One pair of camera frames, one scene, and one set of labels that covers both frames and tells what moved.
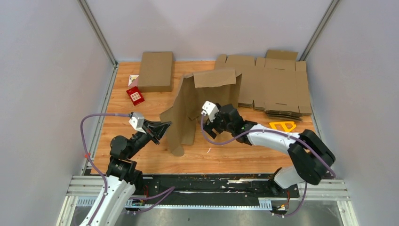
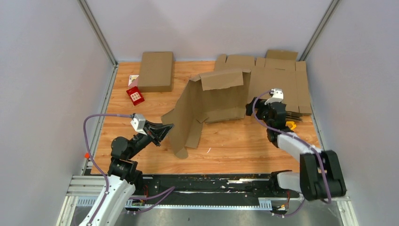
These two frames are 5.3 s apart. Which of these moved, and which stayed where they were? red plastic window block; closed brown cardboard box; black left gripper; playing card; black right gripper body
Moved: black right gripper body
Stayed: red plastic window block; black left gripper; closed brown cardboard box; playing card
